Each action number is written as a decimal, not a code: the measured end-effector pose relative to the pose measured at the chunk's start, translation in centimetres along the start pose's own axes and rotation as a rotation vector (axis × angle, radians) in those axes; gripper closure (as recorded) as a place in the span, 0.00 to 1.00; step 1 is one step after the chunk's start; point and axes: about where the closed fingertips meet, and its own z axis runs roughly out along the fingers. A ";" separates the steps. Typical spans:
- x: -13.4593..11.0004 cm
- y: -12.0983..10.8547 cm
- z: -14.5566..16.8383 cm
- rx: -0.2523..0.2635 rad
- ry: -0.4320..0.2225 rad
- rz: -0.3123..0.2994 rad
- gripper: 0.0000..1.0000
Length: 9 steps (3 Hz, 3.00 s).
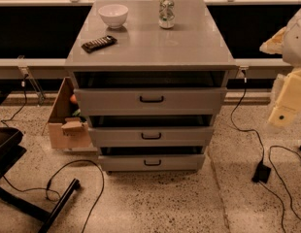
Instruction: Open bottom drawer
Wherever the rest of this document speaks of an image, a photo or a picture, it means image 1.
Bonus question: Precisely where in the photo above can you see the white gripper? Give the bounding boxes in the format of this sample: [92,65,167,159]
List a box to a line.
[267,68,301,128]

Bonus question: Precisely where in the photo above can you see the grey bottom drawer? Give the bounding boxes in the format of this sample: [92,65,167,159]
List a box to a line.
[98,154,205,172]

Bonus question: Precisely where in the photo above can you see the grey drawer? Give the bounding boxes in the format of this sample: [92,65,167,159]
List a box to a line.
[88,126,214,148]
[74,88,226,116]
[98,154,205,172]

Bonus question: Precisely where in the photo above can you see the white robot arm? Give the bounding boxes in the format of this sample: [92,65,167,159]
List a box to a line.
[259,8,301,128]

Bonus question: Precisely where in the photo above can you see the grey drawer cabinet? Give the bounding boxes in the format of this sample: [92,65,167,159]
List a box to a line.
[64,0,239,175]

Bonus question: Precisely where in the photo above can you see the grey middle drawer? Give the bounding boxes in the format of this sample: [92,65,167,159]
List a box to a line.
[88,126,214,148]

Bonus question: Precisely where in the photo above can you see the grey top drawer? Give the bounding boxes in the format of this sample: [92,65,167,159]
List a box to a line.
[74,88,226,116]

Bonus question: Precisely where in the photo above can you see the black power adapter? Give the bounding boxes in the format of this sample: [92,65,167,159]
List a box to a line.
[251,161,271,183]

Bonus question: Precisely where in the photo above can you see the crushed soda can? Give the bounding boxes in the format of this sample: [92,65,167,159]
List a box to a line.
[158,0,175,29]

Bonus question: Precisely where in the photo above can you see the black snack bar packet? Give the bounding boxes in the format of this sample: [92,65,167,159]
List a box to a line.
[82,35,117,53]

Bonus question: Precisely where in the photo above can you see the white bowl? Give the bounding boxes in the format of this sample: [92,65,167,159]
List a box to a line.
[98,4,128,28]

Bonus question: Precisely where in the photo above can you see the orange ball in box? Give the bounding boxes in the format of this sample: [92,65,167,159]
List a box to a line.
[70,94,78,105]

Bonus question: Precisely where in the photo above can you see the cardboard box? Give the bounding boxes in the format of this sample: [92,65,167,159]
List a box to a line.
[48,78,91,150]

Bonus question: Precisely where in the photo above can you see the black chair base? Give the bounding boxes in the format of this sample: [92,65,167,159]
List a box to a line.
[0,92,80,233]

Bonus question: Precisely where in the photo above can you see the black wall cable right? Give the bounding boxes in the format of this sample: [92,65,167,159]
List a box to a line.
[229,69,265,164]

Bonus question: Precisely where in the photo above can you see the black wall cable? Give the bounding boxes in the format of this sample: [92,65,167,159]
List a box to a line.
[0,73,30,128]
[229,69,265,164]

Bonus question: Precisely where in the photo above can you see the black looping cable right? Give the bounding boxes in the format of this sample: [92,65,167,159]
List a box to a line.
[257,145,301,233]

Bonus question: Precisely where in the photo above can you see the black floor cable left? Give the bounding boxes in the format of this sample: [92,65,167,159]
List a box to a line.
[1,159,106,233]

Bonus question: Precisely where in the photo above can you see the black wall cable left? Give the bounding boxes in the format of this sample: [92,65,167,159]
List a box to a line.
[0,73,30,128]

